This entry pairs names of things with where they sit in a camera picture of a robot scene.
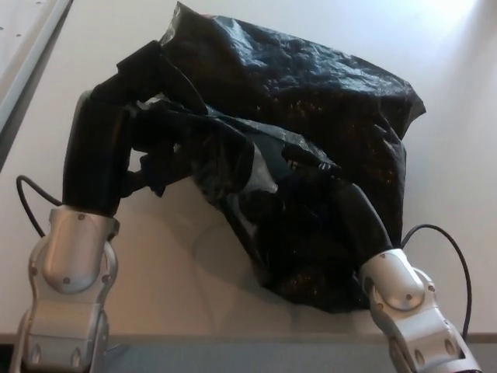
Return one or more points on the black plastic shopping bag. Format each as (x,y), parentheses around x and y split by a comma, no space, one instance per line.
(310,116)

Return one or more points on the white neighbouring table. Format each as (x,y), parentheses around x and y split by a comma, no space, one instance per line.
(27,46)

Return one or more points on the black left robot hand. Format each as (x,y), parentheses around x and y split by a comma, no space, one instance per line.
(97,155)

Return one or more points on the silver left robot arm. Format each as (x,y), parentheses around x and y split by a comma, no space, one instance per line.
(70,264)

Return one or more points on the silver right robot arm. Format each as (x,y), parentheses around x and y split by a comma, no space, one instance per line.
(404,291)

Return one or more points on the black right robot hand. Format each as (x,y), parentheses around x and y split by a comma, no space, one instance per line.
(363,221)

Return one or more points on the white sheet with black dots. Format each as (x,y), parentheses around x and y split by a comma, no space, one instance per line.
(11,31)

